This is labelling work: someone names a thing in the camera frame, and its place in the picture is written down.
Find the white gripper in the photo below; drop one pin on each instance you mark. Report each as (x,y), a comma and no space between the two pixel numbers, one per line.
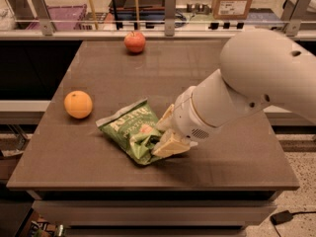
(187,118)

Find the green jalapeno chip bag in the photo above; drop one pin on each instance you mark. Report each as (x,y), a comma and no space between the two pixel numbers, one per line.
(132,128)

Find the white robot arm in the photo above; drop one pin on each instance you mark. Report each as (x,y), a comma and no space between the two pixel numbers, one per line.
(258,68)

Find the red apple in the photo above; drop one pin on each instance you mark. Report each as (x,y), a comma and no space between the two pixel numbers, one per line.
(135,42)

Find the orange fruit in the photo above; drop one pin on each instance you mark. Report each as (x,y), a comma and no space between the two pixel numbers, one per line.
(78,104)

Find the grey table drawer base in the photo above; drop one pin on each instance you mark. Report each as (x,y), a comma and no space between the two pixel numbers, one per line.
(154,218)

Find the black power adapter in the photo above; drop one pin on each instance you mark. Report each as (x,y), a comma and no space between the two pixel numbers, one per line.
(281,217)

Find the purple plastic crate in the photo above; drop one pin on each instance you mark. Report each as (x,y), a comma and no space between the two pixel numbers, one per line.
(67,18)

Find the middle metal rail bracket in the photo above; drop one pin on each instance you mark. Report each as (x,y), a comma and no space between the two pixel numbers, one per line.
(170,11)

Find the metal rail bracket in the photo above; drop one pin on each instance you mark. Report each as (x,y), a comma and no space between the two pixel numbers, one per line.
(43,21)
(292,16)
(170,11)

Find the right metal rail bracket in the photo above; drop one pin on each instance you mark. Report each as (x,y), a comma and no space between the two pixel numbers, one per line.
(292,16)

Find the left metal rail bracket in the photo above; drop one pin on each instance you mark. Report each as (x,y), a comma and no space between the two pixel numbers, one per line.
(43,21)

